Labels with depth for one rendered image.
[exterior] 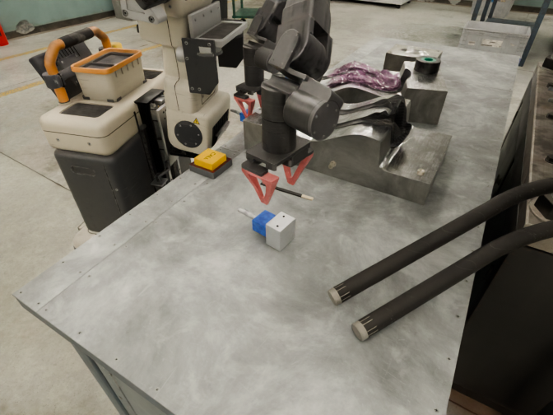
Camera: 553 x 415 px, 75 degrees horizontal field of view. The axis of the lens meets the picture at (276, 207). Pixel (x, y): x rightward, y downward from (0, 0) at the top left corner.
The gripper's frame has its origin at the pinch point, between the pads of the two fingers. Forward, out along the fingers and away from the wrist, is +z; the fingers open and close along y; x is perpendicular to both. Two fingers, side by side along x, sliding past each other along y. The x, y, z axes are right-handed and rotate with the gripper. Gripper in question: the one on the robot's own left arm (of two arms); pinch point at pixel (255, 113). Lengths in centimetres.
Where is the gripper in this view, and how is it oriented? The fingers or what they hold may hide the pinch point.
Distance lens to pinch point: 113.9
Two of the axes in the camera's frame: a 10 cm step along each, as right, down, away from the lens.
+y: 5.9, -5.1, 6.3
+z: 0.0, 7.8, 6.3
